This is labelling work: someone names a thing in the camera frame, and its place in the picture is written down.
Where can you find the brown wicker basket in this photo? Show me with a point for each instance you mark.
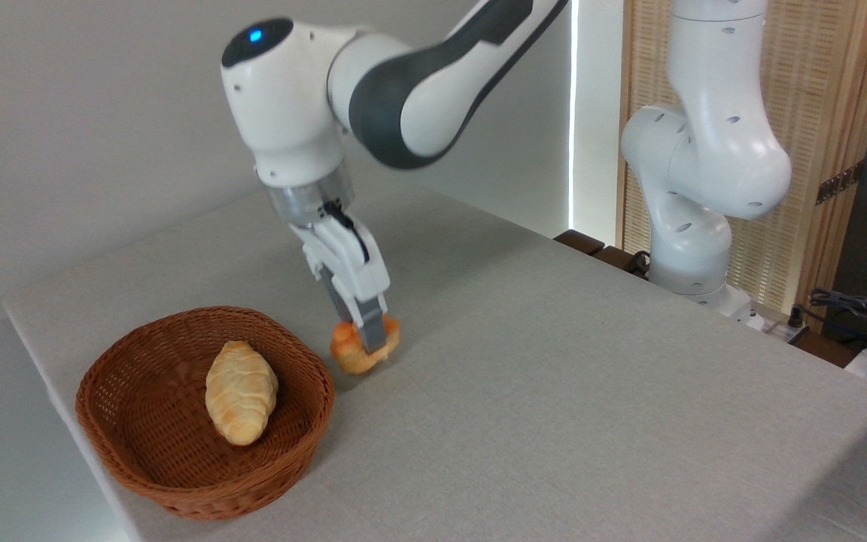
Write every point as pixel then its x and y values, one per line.
pixel 140 421

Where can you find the brass screen hinge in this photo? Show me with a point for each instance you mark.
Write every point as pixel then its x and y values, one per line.
pixel 838 183

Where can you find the pale croissant bread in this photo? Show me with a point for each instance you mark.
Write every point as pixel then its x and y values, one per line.
pixel 241 391

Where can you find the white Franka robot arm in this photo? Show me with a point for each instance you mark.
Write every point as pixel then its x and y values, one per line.
pixel 433 98

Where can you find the wooden slat screen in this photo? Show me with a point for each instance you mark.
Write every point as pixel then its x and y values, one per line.
pixel 817 90

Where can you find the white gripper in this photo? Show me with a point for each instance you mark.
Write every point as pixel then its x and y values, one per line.
pixel 347 263

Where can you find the orange muffin bread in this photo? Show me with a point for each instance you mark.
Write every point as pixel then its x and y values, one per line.
pixel 353 360

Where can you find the white power strip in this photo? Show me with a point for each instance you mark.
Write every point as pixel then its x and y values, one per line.
pixel 776 328

